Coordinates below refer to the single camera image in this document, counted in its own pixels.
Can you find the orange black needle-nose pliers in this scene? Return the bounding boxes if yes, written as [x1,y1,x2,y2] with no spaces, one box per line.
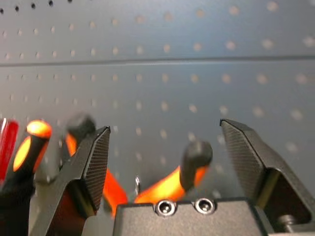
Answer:
[59,113,214,218]

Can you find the orange black handled screwdriver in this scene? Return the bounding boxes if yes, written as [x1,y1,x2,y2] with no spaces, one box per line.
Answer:
[0,118,53,195]

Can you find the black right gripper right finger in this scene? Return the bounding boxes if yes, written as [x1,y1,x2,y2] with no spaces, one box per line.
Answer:
[219,118,315,226]

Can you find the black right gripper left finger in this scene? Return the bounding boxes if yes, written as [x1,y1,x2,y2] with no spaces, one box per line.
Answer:
[29,125,111,236]

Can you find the wire loop pliers hook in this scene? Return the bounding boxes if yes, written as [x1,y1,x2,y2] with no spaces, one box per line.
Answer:
[133,175,142,195]

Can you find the red transparent handled screwdriver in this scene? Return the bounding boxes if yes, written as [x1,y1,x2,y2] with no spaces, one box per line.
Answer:
[0,118,19,185]

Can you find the dark grey pegboard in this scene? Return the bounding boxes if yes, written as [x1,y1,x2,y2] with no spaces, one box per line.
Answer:
[0,0,315,212]

